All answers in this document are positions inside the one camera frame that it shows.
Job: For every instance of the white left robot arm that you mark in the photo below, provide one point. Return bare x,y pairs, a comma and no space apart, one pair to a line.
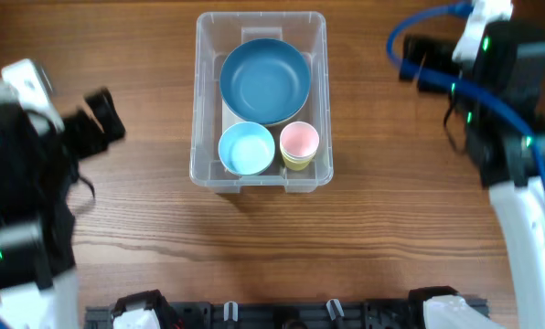
39,162

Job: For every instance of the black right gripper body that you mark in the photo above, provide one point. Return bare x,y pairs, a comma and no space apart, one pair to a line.
437,64

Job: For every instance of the yellow plastic cup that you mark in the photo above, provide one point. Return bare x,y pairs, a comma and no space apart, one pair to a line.
296,164

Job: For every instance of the dark blue plate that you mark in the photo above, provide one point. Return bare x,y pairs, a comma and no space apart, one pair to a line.
265,80

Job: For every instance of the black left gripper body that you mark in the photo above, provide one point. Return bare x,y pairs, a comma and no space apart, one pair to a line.
78,132

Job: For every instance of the light blue bowl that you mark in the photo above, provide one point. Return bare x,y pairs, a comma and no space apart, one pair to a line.
246,148

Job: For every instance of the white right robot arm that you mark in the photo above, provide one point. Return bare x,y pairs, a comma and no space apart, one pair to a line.
510,157

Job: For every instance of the pink plastic cup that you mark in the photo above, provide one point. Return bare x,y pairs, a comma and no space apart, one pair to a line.
299,138

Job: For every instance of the cream white bowl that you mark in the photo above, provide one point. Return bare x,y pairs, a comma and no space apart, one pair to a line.
277,123

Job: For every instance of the clear plastic storage container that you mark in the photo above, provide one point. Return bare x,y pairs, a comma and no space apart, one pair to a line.
218,33

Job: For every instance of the pale green plastic cup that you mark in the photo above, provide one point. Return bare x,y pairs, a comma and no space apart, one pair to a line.
295,157

